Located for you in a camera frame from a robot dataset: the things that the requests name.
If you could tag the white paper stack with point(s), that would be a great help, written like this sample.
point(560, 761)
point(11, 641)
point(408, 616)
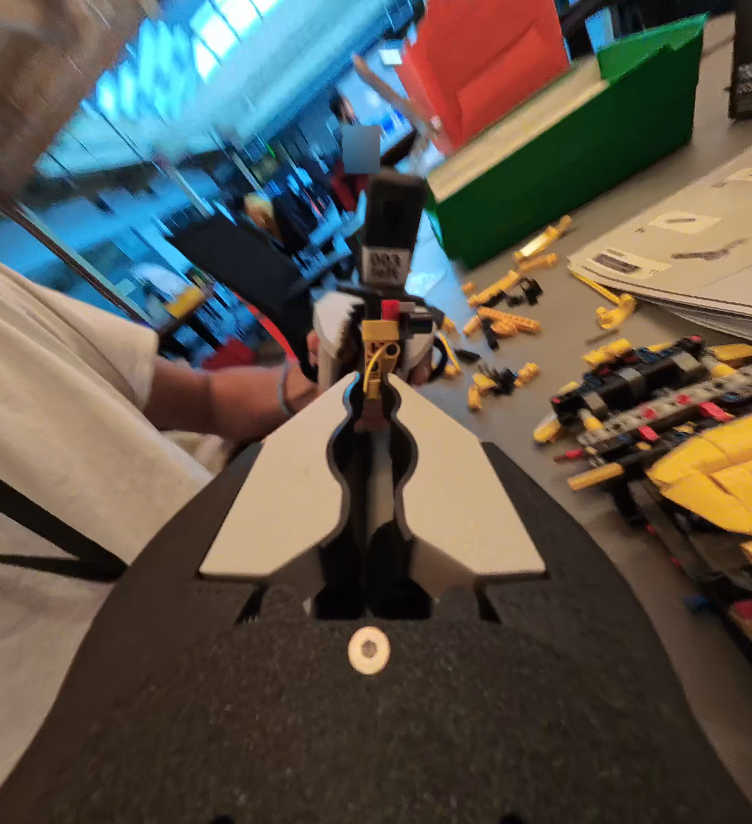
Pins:
point(511, 141)

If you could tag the red bag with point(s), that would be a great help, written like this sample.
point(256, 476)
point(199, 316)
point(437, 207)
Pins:
point(228, 354)

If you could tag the orange striped cone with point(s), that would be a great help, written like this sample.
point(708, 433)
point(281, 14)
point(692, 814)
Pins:
point(276, 331)

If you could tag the yellow toy brick assembly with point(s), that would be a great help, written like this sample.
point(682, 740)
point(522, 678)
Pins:
point(379, 329)

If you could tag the person's left hand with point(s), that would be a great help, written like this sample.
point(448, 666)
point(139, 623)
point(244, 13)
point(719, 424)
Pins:
point(311, 360)

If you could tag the scattered yellow toy pieces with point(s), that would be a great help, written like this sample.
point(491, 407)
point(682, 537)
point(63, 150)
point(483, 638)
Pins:
point(508, 318)

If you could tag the yellow toy car model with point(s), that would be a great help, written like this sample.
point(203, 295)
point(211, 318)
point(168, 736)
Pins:
point(723, 476)

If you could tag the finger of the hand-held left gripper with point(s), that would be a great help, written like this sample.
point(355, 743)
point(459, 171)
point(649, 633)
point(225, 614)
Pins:
point(422, 351)
point(334, 328)

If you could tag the green storage bin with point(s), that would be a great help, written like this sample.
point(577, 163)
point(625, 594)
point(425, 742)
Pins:
point(575, 174)

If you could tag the blue wristband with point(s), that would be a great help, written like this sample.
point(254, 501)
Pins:
point(282, 392)

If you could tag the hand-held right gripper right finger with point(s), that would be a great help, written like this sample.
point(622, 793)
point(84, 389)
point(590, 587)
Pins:
point(472, 508)

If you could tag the person's left forearm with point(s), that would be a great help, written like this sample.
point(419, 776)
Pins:
point(221, 399)

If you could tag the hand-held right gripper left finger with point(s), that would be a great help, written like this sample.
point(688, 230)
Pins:
point(273, 508)

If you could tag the instruction booklet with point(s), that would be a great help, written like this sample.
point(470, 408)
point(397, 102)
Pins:
point(704, 257)

